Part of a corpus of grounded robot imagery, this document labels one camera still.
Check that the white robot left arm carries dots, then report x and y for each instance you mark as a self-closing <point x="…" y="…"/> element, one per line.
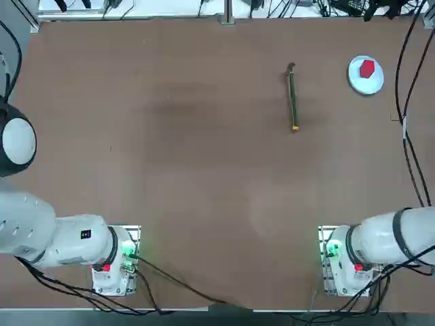
<point x="68" y="241"/>

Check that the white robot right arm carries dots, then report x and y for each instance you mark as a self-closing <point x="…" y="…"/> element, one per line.
<point x="380" y="237"/>

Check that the pale blue round plate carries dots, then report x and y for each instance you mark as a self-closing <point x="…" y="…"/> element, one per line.
<point x="365" y="86"/>

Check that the red wooden cube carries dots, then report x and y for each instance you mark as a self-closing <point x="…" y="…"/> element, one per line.
<point x="367" y="69"/>

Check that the aluminium corner bracket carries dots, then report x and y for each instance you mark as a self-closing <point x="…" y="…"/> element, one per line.
<point x="34" y="27"/>
<point x="429" y="23"/>

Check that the aluminium table edge post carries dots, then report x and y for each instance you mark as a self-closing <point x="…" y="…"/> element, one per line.
<point x="227" y="13"/>

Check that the black plastic crate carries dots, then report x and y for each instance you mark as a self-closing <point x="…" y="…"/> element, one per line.
<point x="346" y="6"/>

